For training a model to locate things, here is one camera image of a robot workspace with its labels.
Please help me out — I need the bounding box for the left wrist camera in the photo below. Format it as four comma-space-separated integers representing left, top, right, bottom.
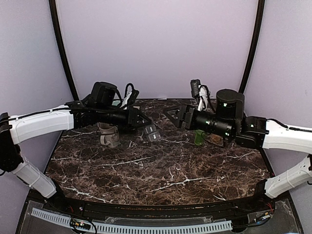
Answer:
121, 83, 139, 110

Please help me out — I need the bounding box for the black corner frame post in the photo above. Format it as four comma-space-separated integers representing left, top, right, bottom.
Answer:
238, 0, 265, 94
48, 0, 79, 100

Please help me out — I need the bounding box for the beige ceramic mug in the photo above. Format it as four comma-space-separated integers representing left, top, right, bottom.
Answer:
98, 122, 120, 148

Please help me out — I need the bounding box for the grey weekly pill organizer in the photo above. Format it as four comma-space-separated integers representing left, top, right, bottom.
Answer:
143, 124, 161, 142

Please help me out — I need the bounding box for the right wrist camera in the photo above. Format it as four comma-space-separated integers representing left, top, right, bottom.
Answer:
190, 79, 210, 111

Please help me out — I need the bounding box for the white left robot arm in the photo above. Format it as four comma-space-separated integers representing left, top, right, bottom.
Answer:
0, 82, 152, 213

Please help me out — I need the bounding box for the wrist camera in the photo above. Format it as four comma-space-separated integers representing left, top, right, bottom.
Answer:
190, 79, 210, 111
121, 83, 139, 110

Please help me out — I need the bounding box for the white slotted cable duct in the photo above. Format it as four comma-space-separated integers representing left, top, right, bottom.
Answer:
31, 208, 233, 234

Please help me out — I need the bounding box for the green pill bottle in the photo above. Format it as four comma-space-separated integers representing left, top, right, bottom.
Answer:
194, 130, 205, 146

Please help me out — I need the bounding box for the black front rail base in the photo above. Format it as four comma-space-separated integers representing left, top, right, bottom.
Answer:
44, 178, 276, 225

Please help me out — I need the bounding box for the celadon bowl on plate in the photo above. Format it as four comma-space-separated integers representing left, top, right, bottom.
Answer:
112, 100, 124, 108

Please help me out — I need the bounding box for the black corner frame post left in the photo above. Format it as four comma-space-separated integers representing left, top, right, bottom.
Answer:
48, 0, 79, 100

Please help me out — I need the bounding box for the black corner frame post right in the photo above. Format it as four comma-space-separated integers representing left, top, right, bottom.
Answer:
238, 0, 265, 94

